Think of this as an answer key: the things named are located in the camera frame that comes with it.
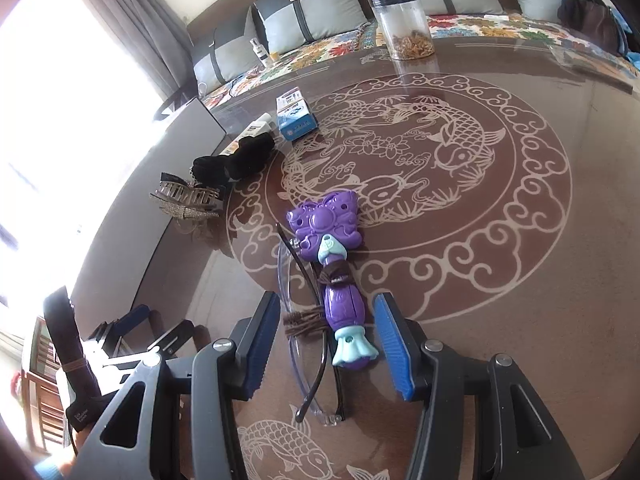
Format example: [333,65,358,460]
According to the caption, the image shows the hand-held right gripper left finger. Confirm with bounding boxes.
[75,291,283,480]

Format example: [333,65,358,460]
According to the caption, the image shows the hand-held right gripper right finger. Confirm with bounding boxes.
[372,292,586,480]

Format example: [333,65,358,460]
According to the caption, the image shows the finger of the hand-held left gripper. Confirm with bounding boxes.
[87,305,152,353]
[145,319,195,358]

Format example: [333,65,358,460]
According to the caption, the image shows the purple butterfly toy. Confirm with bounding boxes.
[286,191,381,373]

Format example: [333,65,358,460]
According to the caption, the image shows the white storage box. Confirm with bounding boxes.
[70,96,228,291]

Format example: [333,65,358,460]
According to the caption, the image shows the brown wooden rack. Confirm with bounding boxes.
[20,310,68,448]

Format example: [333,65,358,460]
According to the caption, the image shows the rhinestone hair clip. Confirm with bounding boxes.
[150,172,224,221]

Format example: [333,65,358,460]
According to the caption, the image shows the black fuzzy cloth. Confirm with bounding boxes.
[192,132,275,186]

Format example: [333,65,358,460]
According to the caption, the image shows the black wooden chair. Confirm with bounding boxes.
[152,91,188,122]

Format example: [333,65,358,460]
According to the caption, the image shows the white tube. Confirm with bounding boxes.
[220,115,273,156]

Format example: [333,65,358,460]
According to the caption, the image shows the blue cardboard box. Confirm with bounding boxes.
[277,107,319,142]

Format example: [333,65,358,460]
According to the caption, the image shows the small white blue box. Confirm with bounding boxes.
[276,87,307,113]

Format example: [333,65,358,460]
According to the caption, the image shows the white pump bottle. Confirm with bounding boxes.
[249,37,271,68]

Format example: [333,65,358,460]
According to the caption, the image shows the brown wooden sofa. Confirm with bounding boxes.
[185,0,640,106]

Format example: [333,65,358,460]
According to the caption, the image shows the grey curtain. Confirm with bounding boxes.
[75,0,193,106]

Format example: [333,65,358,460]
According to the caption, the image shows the clear jar with black lid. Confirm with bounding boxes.
[369,0,435,61]

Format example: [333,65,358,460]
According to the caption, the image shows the floral blanket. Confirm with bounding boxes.
[200,10,640,106]

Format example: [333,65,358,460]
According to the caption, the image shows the clear plastic sheet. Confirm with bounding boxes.
[547,42,640,93]

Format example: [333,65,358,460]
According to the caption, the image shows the brown black bag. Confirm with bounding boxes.
[557,0,626,53]

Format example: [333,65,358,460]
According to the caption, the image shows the brown and blue bag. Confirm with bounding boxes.
[552,0,640,66]

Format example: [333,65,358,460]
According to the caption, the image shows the brown hair tie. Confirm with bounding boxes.
[282,310,328,336]
[315,265,351,288]

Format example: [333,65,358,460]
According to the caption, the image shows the clear frame eyeglasses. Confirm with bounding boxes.
[275,222,348,428]

